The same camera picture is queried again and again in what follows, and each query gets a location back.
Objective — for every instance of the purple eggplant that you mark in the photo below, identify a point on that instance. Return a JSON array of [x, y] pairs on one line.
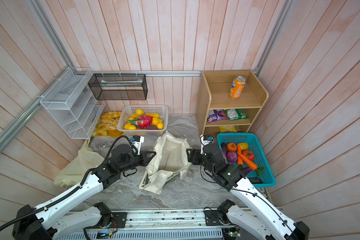
[[246, 170]]

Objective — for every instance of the green snack packet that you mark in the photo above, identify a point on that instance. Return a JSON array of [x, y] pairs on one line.
[[236, 114]]

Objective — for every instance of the white plastic basket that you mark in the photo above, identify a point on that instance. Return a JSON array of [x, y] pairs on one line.
[[159, 113]]

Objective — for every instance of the dragon fruit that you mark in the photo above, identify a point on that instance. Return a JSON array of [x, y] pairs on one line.
[[141, 122]]

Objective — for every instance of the yellow snack packet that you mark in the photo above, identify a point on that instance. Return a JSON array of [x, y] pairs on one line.
[[228, 129]]

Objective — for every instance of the red tomato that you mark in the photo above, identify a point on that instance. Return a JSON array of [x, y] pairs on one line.
[[249, 154]]

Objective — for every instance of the teal plastic basket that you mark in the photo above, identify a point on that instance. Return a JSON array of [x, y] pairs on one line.
[[266, 175]]

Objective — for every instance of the yellow bell pepper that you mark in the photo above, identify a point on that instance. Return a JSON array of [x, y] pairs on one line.
[[243, 146]]

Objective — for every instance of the purple snack packet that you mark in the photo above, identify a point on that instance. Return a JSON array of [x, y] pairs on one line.
[[216, 115]]

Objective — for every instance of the orange pumpkin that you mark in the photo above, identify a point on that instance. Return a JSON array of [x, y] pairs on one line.
[[231, 147]]

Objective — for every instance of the canvas tote bag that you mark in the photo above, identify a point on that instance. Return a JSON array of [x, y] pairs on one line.
[[171, 160]]

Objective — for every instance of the carrot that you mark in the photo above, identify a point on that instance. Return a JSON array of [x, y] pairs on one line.
[[244, 160]]

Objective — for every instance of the long thin eggplant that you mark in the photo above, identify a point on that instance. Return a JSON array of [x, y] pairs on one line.
[[224, 151]]

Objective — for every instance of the orange soda can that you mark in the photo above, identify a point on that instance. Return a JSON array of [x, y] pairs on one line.
[[237, 87]]

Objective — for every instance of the purple onion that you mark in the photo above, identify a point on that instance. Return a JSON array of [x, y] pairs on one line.
[[231, 156]]

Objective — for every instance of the dark cucumber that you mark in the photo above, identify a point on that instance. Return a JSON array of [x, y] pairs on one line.
[[256, 181]]

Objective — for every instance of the wooden shelf unit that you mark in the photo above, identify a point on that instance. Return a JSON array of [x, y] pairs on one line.
[[214, 95]]

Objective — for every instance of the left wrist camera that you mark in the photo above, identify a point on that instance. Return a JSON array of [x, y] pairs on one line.
[[137, 142]]

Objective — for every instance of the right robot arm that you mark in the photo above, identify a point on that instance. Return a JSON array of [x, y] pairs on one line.
[[255, 198]]

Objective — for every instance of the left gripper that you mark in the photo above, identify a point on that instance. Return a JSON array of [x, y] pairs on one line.
[[145, 160]]

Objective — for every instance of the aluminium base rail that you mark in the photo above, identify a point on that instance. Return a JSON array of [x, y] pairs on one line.
[[180, 224]]

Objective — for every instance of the yellow plastic bag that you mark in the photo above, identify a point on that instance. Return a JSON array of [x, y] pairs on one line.
[[76, 169]]

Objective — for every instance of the white wire rack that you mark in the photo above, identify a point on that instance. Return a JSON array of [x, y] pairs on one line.
[[72, 104]]

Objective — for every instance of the black mesh basket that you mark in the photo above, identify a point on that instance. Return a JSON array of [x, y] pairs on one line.
[[121, 87]]

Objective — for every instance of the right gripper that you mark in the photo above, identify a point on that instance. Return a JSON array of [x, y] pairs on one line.
[[195, 153]]

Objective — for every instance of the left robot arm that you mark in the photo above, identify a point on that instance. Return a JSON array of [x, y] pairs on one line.
[[47, 221]]

